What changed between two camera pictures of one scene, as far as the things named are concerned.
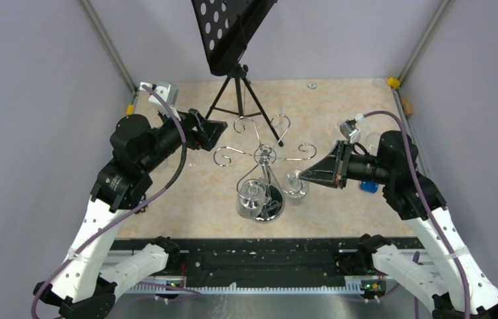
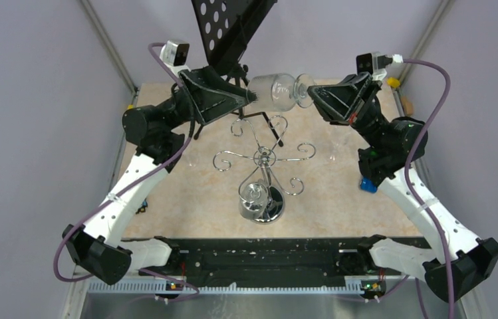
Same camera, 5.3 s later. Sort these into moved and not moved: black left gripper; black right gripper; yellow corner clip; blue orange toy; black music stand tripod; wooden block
Moved: black right gripper; black left gripper
Not moved: yellow corner clip; blue orange toy; wooden block; black music stand tripod
